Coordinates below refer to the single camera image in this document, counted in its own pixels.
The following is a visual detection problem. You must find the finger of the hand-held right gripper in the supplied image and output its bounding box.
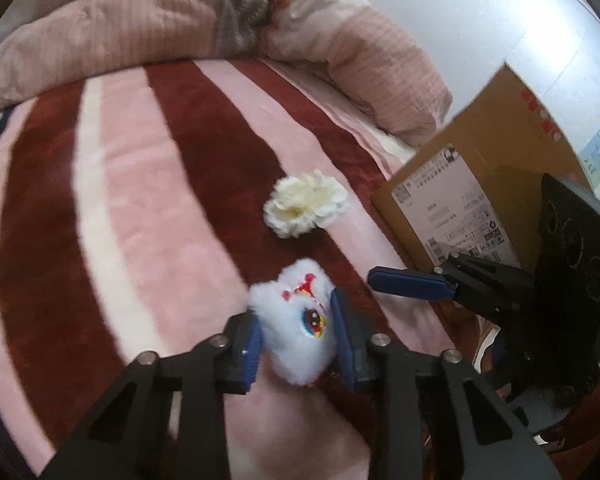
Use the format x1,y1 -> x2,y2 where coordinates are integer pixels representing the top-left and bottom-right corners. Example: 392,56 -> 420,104
367,252 -> 538,332

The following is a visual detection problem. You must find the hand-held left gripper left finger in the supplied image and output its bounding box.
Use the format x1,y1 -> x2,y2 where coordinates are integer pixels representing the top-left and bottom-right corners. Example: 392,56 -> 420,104
40,310 -> 266,480

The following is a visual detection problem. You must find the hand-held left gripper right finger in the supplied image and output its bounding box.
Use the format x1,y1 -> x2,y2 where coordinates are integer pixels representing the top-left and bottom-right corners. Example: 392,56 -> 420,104
329,287 -> 563,480

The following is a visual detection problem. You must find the white fluffy plush toy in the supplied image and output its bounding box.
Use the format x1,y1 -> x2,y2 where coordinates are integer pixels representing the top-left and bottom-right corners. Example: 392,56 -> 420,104
249,258 -> 338,387

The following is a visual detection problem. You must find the brown cardboard box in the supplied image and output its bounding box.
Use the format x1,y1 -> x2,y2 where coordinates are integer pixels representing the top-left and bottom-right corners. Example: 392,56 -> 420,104
371,62 -> 593,331

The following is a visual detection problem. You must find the red cloth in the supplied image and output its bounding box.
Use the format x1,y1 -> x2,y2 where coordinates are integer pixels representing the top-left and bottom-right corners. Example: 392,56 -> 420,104
550,365 -> 600,456

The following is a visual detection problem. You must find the white fabric flower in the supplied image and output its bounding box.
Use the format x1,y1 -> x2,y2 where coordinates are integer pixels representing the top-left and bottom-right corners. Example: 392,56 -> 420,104
263,170 -> 350,239

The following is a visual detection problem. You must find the pink bed sheet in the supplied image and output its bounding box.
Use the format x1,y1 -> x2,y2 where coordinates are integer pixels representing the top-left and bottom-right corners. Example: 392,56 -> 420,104
260,57 -> 421,163

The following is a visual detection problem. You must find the pink grey striped duvet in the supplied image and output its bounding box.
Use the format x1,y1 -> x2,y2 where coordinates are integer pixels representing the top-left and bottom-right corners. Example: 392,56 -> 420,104
0,0 -> 453,148

